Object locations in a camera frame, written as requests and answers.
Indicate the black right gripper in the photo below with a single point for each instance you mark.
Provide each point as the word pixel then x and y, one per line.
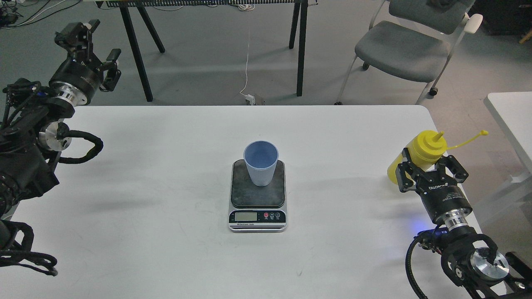
pixel 444 201

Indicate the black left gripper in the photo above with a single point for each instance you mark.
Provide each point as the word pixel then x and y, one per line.
pixel 76 39

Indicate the yellow squeeze bottle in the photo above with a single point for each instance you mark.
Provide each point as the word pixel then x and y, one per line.
pixel 428 146

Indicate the blue ribbed plastic cup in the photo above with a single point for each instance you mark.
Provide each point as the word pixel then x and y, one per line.
pixel 261 160

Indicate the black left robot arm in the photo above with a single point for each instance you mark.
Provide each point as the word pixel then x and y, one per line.
pixel 34 136

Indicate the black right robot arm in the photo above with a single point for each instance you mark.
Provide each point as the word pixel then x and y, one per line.
pixel 470 259

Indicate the digital kitchen scale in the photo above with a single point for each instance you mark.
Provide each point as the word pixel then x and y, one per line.
pixel 257 209

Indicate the grey office chair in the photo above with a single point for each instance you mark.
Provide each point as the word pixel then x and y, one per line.
pixel 412 55

